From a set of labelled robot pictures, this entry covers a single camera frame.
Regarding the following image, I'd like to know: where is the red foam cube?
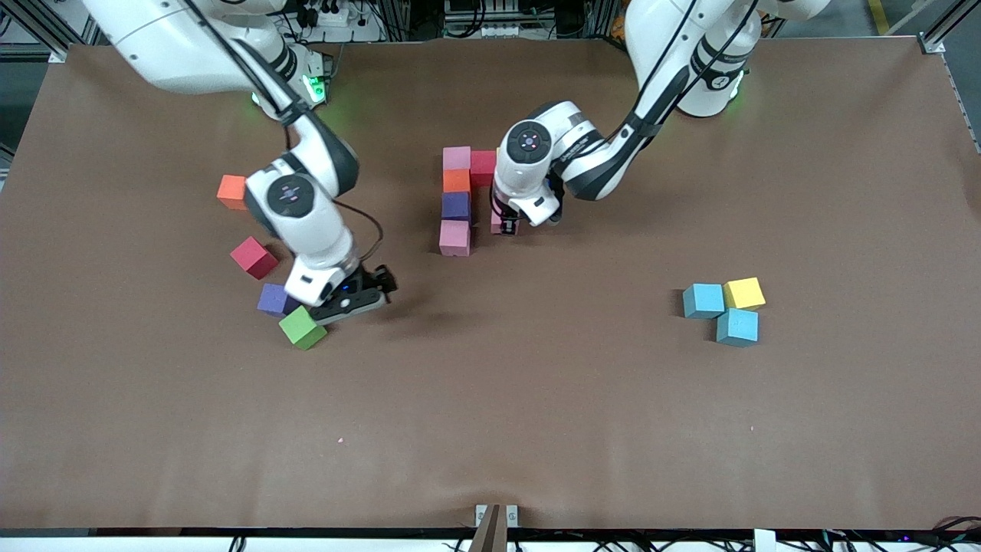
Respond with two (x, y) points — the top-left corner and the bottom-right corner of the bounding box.
(469, 150), (499, 188)
(230, 236), (280, 280)

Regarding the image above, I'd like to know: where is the green foam cube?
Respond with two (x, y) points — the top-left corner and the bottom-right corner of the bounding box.
(278, 305), (328, 351)

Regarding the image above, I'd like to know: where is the grey electronics box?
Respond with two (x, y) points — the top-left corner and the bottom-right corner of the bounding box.
(445, 0), (522, 39)

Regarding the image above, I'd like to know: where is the blue foam cube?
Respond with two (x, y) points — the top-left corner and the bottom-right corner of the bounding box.
(682, 283), (726, 320)
(716, 307), (760, 348)

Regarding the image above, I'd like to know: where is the yellow foam cube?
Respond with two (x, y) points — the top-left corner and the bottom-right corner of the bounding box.
(723, 277), (766, 311)

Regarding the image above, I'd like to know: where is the white power strip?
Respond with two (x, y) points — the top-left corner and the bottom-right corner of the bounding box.
(295, 0), (384, 43)

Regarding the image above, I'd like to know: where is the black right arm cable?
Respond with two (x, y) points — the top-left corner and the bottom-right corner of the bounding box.
(184, 0), (384, 269)

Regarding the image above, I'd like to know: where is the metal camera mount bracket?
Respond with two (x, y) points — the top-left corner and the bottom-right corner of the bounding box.
(469, 504), (519, 552)

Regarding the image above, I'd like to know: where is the white table frame rail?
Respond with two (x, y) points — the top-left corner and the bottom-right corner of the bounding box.
(0, 529), (981, 552)

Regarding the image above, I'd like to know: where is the aluminium frame profile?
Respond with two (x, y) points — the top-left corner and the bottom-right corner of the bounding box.
(916, 0), (981, 54)
(11, 0), (116, 64)

